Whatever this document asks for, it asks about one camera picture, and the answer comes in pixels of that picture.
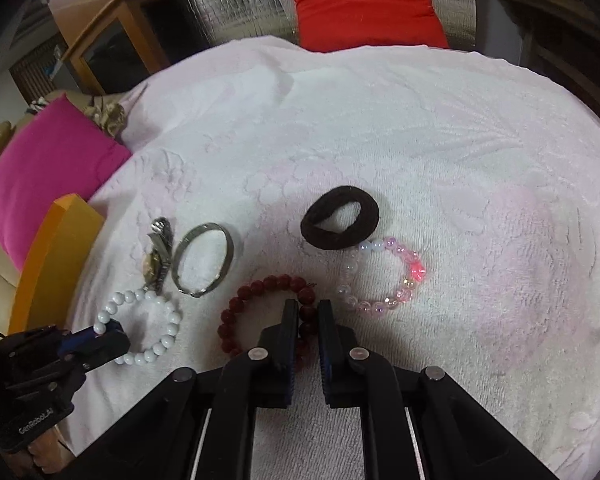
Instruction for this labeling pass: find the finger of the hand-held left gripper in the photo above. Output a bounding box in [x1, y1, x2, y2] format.
[77, 331, 132, 374]
[60, 321, 126, 358]

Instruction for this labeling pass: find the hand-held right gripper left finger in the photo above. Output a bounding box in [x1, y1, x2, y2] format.
[62, 299, 301, 480]

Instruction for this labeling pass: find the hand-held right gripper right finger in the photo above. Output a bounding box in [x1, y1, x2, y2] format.
[317, 300, 561, 480]

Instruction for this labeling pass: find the dark red bead bracelet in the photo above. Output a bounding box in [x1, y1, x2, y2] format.
[220, 274, 317, 366]

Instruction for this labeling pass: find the white bead bracelet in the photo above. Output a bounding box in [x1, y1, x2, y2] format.
[94, 289, 182, 366]

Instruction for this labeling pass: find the orange cardboard box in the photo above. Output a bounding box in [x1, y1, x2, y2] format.
[8, 194, 106, 336]

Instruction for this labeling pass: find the silver bangle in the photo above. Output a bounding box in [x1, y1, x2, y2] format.
[171, 223, 235, 298]

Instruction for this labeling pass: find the metal wristwatch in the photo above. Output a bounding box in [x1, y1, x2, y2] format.
[142, 217, 173, 293]

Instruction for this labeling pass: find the pink clear bead bracelet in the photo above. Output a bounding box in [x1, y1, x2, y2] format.
[336, 236, 426, 315]

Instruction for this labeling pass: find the black hair tie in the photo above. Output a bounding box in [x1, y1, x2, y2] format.
[300, 186, 381, 251]

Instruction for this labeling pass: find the person's left hand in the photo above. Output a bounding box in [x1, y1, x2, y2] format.
[26, 427, 77, 477]

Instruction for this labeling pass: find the magenta pillow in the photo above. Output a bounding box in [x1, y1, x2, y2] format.
[0, 95, 133, 273]

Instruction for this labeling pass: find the white embossed blanket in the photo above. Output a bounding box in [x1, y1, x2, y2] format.
[60, 35, 600, 480]

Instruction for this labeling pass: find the patterned cloth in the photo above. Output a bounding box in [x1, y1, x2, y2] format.
[82, 95, 129, 139]

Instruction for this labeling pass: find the red pillow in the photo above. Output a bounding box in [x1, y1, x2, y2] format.
[285, 0, 451, 53]

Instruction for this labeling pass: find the silver foil sheet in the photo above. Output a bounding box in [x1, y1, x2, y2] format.
[165, 0, 486, 53]

